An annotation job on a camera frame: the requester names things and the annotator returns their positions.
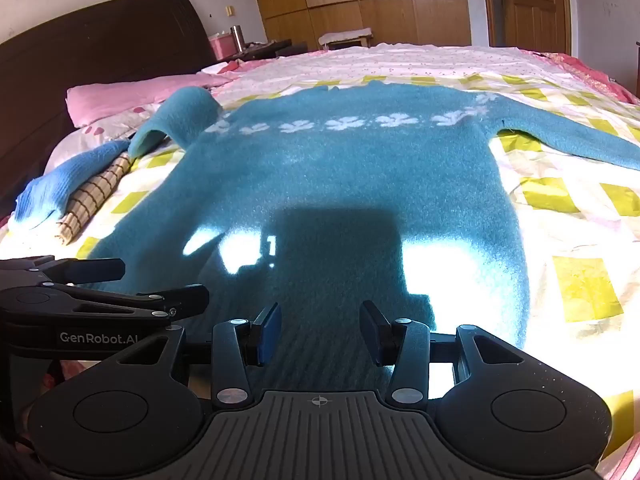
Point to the dark wooden headboard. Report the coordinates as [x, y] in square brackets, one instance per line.
[75, 45]

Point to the teal knitted sweater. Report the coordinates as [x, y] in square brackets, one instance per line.
[350, 185]

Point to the red cloth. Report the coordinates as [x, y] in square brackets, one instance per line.
[229, 66]

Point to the white patterned pillow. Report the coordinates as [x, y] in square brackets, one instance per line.
[90, 135]

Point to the wooden door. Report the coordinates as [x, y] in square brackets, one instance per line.
[535, 5]

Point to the metal thermos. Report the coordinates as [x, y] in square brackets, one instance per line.
[237, 39]

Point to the brown plaid cloth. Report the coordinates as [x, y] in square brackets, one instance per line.
[90, 195]

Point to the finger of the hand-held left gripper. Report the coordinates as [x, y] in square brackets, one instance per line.
[165, 301]
[85, 269]

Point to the small stool with cloth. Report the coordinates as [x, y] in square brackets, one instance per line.
[345, 36]

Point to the blue knitted garment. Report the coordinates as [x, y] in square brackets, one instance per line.
[55, 185]

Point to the pink pillow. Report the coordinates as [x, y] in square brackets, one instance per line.
[115, 97]

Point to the dark nightstand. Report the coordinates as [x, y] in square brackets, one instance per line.
[270, 49]

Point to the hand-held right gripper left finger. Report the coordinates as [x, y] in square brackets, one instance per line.
[266, 335]

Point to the pink quilt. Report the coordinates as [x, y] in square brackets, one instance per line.
[600, 75]

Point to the pink box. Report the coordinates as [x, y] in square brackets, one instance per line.
[221, 47]

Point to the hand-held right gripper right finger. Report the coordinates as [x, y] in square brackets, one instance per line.
[375, 335]

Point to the checked floral bed sheet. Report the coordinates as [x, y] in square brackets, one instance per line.
[575, 220]

